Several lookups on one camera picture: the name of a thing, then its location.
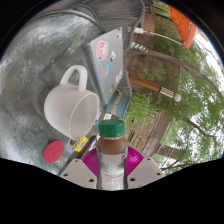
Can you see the flat round red coaster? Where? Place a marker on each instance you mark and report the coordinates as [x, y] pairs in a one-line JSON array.
[[53, 152]]

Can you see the stone wall fountain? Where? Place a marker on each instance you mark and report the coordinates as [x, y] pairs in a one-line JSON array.
[[150, 133]]

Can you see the yellow card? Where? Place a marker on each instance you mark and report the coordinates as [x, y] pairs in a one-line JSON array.
[[81, 144]]

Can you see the grey laptop with stickers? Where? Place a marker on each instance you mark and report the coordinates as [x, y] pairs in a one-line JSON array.
[[106, 73]]

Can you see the orange canopy tent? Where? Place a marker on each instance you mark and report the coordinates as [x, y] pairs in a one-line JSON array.
[[181, 25]]

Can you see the tall leaning grey-trunk tree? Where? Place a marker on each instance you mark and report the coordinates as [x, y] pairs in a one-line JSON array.
[[173, 63]]

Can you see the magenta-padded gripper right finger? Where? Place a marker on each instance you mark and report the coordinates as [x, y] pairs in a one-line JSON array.
[[146, 171]]

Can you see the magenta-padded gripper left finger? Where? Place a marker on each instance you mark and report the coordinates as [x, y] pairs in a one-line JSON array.
[[77, 172]]

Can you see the tape roll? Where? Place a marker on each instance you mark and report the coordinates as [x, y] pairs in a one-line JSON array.
[[71, 143]]

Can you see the white mug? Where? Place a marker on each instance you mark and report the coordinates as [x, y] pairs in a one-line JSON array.
[[61, 105]]

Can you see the green-capped brown drink bottle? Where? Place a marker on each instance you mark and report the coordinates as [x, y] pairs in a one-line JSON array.
[[111, 153]]

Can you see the grey mesh metal chair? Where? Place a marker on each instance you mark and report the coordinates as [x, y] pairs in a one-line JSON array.
[[113, 13]]

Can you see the blue yellow striped cone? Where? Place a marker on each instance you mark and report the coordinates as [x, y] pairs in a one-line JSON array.
[[139, 46]]

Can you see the wooden globe lamp post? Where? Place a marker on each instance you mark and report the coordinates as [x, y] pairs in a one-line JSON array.
[[150, 86]]

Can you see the white printed booklet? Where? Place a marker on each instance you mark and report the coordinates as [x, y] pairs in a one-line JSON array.
[[107, 116]]

